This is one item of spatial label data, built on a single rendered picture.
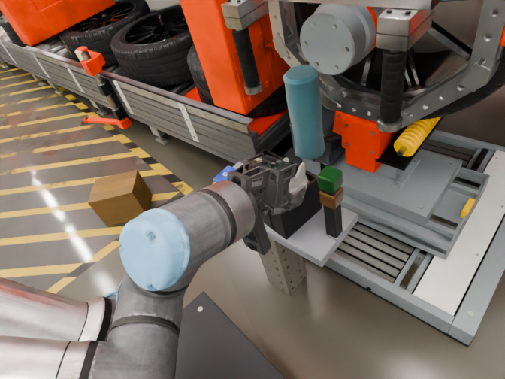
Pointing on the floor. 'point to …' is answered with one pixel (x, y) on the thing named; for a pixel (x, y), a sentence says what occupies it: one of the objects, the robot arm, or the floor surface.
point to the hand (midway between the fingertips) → (300, 181)
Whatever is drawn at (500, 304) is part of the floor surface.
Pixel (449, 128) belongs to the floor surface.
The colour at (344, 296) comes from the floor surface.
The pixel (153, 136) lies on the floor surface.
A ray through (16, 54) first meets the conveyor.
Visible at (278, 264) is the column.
